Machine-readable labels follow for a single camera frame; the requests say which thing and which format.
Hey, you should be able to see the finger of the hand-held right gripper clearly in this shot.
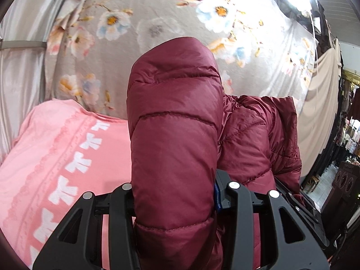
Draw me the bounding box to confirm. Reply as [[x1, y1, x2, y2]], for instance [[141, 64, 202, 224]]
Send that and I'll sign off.
[[274, 176, 315, 217]]

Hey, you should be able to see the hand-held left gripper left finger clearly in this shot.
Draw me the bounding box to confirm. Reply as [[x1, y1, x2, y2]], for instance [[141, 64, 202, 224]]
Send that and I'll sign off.
[[32, 182, 141, 270]]

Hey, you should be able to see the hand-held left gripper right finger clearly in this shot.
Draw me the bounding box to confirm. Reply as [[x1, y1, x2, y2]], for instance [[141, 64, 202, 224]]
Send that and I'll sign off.
[[213, 169, 330, 270]]

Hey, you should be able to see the maroon quilted puffer jacket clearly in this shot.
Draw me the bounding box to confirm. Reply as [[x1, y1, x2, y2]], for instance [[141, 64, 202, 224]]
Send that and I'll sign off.
[[126, 36, 303, 270]]

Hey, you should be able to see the wooden stool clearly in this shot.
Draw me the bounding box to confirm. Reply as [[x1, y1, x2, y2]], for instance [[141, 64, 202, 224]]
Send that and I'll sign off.
[[304, 174, 322, 194]]

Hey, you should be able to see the wooden speaker cabinet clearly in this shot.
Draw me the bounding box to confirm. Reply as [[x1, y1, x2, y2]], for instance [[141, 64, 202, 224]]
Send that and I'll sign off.
[[331, 160, 360, 201]]

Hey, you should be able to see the pink blanket with white bows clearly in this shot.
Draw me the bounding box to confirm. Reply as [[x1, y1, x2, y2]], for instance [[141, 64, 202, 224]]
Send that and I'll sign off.
[[0, 98, 263, 270]]

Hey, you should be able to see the beige hanging cloth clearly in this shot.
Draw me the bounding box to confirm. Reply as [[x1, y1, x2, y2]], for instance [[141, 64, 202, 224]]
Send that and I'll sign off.
[[297, 38, 343, 178]]

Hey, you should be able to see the silver satin cloth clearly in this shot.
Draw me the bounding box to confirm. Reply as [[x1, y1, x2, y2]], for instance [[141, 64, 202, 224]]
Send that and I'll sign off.
[[0, 0, 83, 165]]

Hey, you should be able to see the grey floral bedsheet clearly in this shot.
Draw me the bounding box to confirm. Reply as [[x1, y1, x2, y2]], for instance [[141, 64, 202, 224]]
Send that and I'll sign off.
[[45, 0, 320, 120]]

